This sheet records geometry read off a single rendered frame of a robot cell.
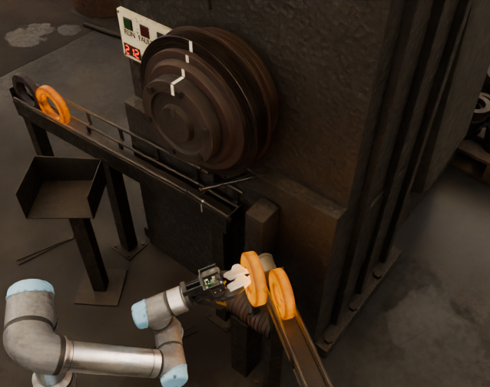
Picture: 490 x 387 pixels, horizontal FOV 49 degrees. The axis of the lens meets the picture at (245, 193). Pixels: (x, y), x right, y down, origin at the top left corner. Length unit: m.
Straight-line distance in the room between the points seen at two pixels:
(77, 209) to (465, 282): 1.79
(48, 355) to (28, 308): 0.13
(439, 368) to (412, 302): 0.32
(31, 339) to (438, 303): 1.83
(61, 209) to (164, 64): 0.81
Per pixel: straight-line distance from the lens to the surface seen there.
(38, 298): 1.47
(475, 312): 2.69
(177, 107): 1.56
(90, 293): 2.60
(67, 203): 2.16
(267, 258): 1.77
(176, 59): 1.56
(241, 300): 1.88
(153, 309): 1.53
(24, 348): 1.41
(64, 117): 2.43
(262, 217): 1.74
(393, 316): 2.55
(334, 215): 1.68
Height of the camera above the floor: 2.11
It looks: 46 degrees down
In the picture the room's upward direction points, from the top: 1 degrees clockwise
